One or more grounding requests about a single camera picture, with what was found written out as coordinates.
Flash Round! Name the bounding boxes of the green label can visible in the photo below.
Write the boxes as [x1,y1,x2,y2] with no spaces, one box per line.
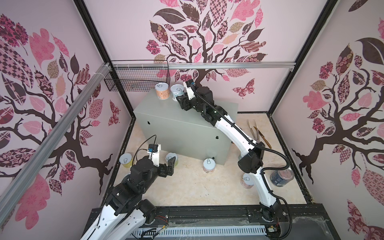
[166,153,179,167]

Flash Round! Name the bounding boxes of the teal label coconut can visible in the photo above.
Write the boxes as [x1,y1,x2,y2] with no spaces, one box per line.
[170,84,184,102]

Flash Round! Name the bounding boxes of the orange label can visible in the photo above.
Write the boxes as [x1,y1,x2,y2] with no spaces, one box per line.
[155,83,170,100]

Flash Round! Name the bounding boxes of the pink label can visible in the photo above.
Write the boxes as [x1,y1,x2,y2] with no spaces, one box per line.
[203,158,216,174]
[241,173,255,189]

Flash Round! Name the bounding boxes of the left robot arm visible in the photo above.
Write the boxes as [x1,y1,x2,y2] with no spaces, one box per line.
[81,156,176,240]

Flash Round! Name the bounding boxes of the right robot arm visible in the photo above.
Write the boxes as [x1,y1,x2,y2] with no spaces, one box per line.
[176,86,290,222]

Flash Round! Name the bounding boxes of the grey metal cabinet box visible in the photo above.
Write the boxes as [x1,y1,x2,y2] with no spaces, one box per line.
[134,90,232,165]

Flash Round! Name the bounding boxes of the yellow label can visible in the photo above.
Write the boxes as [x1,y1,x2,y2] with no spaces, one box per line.
[119,153,133,169]

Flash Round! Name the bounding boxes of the metal tongs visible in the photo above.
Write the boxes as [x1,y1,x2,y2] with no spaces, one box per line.
[247,119,260,142]

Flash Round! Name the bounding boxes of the blue label tin can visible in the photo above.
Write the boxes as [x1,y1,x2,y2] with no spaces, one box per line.
[270,168,295,187]

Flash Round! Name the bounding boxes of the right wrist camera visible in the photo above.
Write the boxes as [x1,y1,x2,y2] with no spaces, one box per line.
[184,79,195,100]

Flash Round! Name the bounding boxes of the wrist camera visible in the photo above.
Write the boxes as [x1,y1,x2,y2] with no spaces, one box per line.
[147,144,161,167]
[184,79,195,100]

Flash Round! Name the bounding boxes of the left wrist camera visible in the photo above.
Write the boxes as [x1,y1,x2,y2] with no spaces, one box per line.
[147,144,161,167]

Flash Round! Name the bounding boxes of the black wire mesh basket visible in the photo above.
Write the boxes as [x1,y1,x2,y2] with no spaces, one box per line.
[105,60,171,92]

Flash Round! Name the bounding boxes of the white slotted cable duct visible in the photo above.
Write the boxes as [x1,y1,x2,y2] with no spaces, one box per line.
[129,226,267,238]

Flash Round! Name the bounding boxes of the back aluminium rail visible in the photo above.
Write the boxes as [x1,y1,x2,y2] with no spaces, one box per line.
[113,61,296,70]

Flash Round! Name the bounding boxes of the aluminium rail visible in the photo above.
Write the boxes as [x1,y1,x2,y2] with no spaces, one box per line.
[113,61,296,70]
[1,63,112,224]

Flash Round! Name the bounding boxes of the wooden handled knife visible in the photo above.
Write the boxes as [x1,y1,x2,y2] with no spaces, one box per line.
[254,127,272,149]

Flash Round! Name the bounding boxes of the left aluminium rail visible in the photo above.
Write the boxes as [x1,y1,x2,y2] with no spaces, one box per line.
[1,63,112,224]

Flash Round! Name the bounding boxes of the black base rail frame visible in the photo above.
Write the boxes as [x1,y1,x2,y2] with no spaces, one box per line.
[82,200,340,240]

